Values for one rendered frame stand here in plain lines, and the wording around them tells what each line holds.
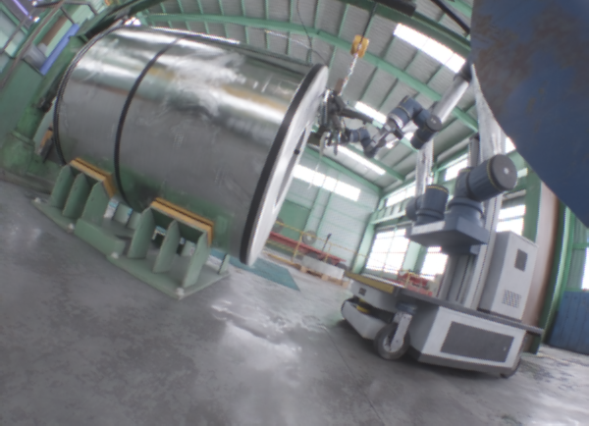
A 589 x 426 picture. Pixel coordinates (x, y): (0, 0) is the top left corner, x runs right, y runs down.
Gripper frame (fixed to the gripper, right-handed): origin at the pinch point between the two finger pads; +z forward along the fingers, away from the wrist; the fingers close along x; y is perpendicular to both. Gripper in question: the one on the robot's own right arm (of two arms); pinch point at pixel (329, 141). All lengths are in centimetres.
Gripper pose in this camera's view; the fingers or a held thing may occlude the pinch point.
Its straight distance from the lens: 209.4
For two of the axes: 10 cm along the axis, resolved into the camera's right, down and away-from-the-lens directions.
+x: -4.3, -7.8, 4.6
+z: -8.9, 2.9, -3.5
